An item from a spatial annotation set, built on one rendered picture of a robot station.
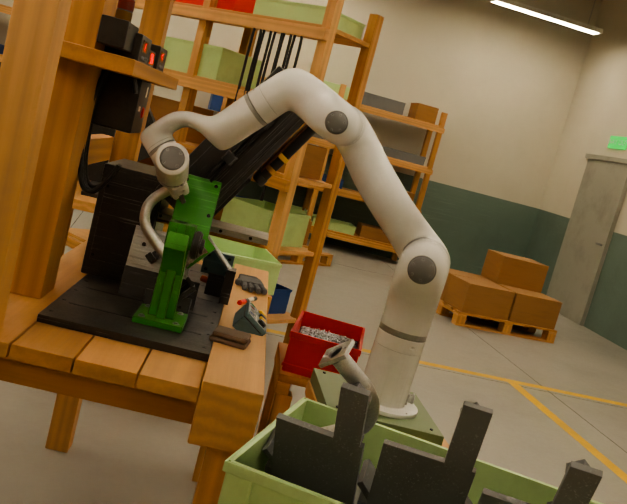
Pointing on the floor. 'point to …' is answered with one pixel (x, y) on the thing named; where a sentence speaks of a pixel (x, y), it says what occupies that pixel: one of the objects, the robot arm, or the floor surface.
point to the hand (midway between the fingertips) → (172, 187)
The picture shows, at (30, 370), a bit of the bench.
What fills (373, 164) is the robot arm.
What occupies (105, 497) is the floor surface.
